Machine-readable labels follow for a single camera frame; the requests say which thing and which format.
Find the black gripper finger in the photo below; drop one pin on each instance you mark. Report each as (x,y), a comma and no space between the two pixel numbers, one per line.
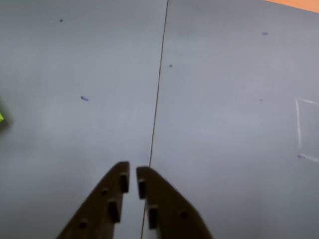
(172,211)
(94,211)

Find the green lego block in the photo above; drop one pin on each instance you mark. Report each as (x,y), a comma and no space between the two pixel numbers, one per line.
(1,117)

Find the gray rubber mat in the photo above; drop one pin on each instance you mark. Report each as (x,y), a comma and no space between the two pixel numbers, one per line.
(236,74)
(74,62)

